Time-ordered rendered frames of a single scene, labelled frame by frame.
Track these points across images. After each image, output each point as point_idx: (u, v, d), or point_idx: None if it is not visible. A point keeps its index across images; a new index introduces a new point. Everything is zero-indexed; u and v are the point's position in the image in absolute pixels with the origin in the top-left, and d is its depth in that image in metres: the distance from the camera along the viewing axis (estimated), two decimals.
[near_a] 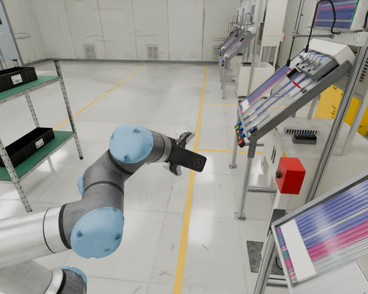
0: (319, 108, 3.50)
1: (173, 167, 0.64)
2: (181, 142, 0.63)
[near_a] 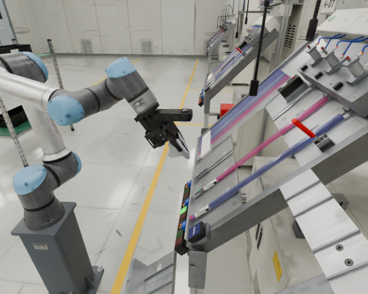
0: None
1: (171, 136, 0.68)
2: None
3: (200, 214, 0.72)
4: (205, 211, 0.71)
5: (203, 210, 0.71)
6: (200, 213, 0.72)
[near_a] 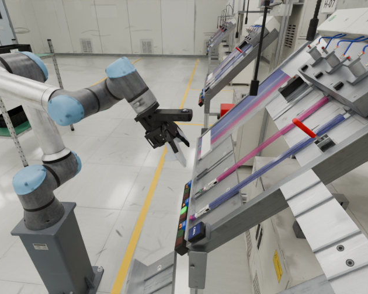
0: None
1: (168, 133, 0.67)
2: None
3: (200, 214, 0.72)
4: (205, 211, 0.71)
5: (204, 210, 0.71)
6: (200, 213, 0.72)
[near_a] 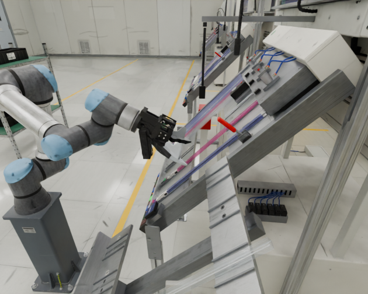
0: None
1: None
2: (150, 143, 0.71)
3: (160, 198, 0.85)
4: (165, 195, 0.84)
5: (163, 195, 0.84)
6: (160, 197, 0.85)
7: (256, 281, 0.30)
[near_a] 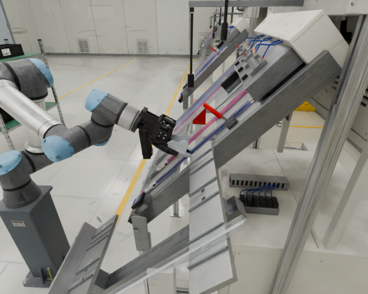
0: None
1: None
2: (150, 143, 0.71)
3: (149, 189, 0.84)
4: (153, 186, 0.83)
5: (151, 186, 0.83)
6: (149, 188, 0.84)
7: (228, 259, 0.29)
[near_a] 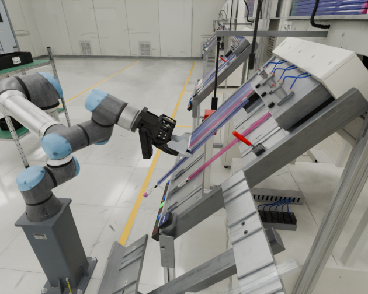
0: None
1: None
2: (150, 143, 0.71)
3: (150, 191, 0.84)
4: (155, 188, 0.83)
5: (153, 188, 0.83)
6: (150, 190, 0.84)
7: None
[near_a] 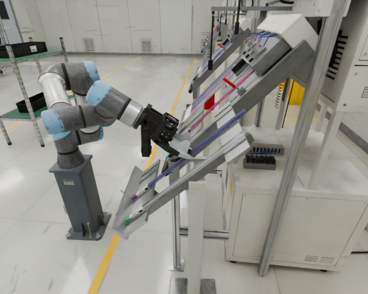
0: None
1: None
2: (153, 140, 0.70)
3: (141, 192, 0.83)
4: (145, 190, 0.82)
5: (143, 189, 0.82)
6: (140, 192, 0.83)
7: (246, 142, 0.56)
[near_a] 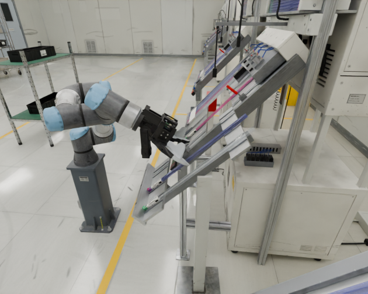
0: None
1: None
2: (152, 142, 0.70)
3: (155, 186, 0.95)
4: (159, 183, 0.95)
5: (157, 183, 0.95)
6: (155, 185, 0.95)
7: (247, 142, 0.68)
